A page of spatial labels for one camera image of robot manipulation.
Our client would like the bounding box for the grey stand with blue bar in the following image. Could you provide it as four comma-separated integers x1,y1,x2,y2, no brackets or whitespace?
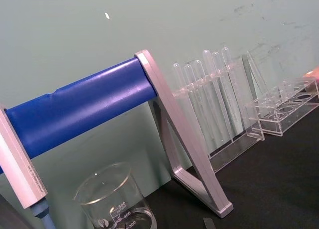
0,49,234,218

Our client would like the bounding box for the clear acrylic pipette rack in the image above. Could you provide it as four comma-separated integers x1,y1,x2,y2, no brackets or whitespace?
171,51,266,175

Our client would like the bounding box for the clear glass beaker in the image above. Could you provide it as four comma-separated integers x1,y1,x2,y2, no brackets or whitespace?
73,161,158,229

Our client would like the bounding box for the clear acrylic test tube rack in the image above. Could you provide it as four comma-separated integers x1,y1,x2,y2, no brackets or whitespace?
245,76,319,137

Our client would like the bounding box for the dark grey strip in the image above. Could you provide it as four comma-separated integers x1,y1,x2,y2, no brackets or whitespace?
202,217,218,229

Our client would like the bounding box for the black table cloth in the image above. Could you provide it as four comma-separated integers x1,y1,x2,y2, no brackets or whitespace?
0,95,319,229

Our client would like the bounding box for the pink object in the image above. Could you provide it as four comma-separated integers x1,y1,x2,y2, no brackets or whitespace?
302,66,319,80

